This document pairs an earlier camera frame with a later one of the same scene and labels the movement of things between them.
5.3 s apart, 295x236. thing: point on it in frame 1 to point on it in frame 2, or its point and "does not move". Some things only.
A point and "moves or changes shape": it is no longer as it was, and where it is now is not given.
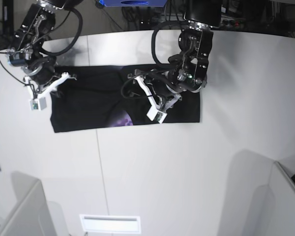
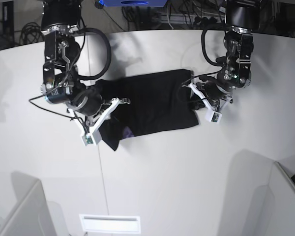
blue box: (135, 3) does not move
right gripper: (155, 84) to (215, 95)
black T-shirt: (108, 96) moves or changes shape
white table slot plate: (111, 223) does not move
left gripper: (41, 78) to (88, 107)
